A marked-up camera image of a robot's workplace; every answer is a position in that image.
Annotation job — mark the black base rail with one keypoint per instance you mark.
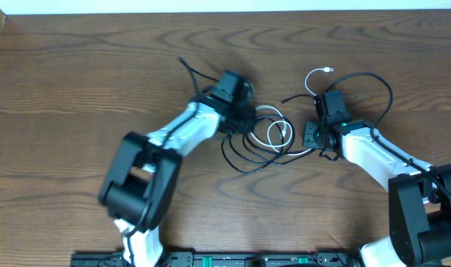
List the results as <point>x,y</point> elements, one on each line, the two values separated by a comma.
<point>190,259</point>

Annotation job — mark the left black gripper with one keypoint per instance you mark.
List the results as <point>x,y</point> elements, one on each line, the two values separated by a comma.
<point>239,121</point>

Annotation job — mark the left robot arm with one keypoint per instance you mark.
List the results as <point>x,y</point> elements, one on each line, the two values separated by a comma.
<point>140,183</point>

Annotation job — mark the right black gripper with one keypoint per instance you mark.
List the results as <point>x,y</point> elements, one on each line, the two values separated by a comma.
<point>308,140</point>

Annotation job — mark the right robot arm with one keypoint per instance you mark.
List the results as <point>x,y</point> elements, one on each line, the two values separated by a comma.
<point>419,193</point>

